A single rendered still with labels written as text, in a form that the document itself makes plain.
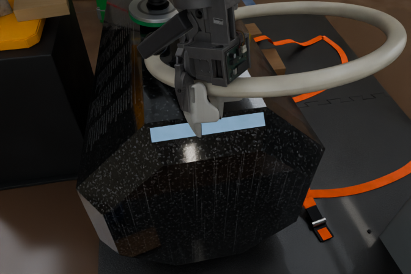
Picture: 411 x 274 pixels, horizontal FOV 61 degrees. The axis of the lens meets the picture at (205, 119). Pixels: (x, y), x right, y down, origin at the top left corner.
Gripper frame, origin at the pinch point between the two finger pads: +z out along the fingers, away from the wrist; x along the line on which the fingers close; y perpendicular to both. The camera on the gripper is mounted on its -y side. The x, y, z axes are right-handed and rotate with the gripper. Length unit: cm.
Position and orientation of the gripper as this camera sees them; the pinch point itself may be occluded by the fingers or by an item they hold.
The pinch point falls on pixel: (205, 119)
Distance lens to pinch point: 56.5
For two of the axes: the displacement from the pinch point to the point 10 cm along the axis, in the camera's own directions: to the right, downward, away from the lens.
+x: 5.6, -4.8, 6.7
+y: 8.2, 1.9, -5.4
